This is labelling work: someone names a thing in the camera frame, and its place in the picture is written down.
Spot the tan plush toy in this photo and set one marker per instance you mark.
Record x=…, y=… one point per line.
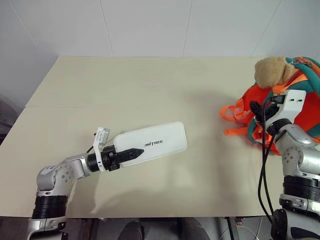
x=271, y=71

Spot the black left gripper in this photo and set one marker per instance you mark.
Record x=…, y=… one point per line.
x=110, y=156

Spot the white Unitree box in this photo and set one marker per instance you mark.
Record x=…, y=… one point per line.
x=160, y=142

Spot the orange and teal backpack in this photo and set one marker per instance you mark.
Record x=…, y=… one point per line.
x=303, y=82

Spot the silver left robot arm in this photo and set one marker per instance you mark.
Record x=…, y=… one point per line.
x=58, y=176

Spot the black table frame leg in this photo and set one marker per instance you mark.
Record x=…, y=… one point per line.
x=233, y=228

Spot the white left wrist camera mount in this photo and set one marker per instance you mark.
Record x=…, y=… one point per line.
x=99, y=140

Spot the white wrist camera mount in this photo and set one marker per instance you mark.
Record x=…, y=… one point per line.
x=99, y=140
x=291, y=105

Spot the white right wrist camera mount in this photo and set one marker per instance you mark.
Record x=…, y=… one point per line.
x=291, y=105

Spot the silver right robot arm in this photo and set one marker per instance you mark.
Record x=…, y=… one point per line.
x=298, y=160

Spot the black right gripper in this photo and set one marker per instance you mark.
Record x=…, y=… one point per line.
x=270, y=111

